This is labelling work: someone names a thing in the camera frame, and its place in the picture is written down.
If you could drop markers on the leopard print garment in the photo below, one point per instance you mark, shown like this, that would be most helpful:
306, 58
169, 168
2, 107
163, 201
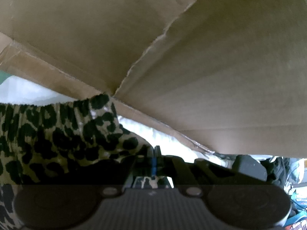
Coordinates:
48, 136

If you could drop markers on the white printed bed sheet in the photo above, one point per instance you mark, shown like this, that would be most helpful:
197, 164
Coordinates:
24, 93

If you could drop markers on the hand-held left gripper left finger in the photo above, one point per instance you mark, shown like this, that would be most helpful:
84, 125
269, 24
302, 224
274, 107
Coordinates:
147, 158

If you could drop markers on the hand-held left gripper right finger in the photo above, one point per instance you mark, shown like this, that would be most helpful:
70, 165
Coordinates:
159, 159

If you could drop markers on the cardboard box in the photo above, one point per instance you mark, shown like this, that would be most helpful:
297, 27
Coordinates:
168, 52

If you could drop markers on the dark jacket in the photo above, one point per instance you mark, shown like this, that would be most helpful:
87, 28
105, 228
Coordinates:
275, 170

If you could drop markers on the teal printed cloth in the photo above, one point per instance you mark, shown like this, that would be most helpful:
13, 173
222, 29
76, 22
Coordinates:
297, 210

